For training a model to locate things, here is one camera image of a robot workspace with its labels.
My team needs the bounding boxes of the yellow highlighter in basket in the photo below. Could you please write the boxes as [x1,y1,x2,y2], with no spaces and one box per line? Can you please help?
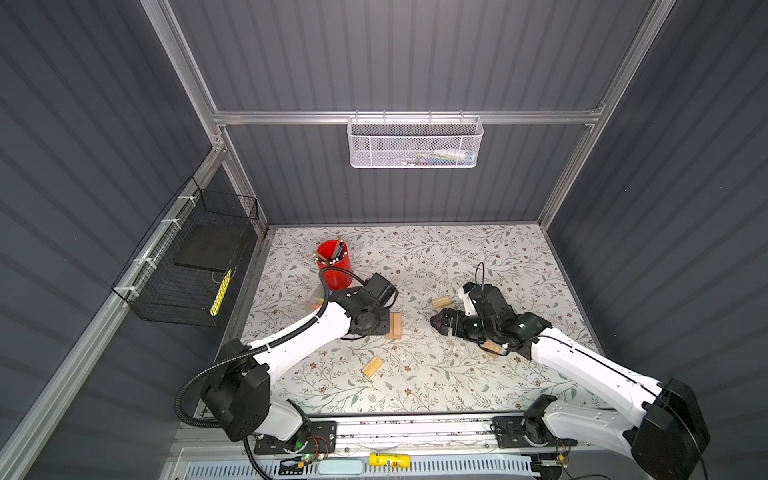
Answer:
[209,269,233,317]

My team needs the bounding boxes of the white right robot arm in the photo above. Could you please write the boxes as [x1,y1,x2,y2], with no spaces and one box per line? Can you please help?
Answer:
[430,282,711,479]

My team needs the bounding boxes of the black wire basket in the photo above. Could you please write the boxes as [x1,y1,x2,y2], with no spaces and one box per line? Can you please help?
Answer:
[112,179,260,327]

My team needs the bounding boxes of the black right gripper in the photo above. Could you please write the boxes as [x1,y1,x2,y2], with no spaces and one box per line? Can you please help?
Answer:
[429,306,495,341]

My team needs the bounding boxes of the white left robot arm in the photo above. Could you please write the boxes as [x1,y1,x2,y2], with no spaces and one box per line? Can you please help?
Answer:
[173,266,399,479]

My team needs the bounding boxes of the red pen cup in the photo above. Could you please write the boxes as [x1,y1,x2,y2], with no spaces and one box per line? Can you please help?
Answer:
[315,238,353,291]

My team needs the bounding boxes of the white wire mesh basket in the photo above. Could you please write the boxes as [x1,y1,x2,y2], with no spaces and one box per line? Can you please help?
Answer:
[346,115,484,169]

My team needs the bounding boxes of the small wood block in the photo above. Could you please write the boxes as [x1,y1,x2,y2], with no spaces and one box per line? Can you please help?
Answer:
[431,296,453,310]

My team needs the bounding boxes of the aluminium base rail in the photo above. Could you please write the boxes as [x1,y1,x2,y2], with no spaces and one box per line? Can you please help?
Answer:
[173,410,661,457]

